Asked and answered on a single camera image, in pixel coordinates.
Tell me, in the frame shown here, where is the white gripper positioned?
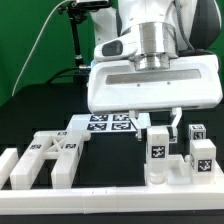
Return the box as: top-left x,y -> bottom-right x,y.
88,55 -> 223,143

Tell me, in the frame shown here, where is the white chair seat plate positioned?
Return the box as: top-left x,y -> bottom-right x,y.
144,155 -> 224,186

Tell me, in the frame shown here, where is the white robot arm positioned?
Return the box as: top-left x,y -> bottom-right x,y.
88,0 -> 223,140

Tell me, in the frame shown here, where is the white base tag board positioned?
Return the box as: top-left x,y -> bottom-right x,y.
67,114 -> 136,133

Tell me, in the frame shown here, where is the white L-shaped obstacle fence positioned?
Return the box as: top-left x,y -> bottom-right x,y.
0,148 -> 224,215

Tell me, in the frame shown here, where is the white chair back frame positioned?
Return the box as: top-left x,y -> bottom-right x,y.
9,129 -> 92,191

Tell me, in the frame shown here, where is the black cable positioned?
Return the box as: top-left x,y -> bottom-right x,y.
44,67 -> 93,85

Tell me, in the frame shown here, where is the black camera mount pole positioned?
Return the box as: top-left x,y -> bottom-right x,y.
57,0 -> 112,67

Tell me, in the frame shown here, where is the white cable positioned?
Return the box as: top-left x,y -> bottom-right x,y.
11,0 -> 73,98

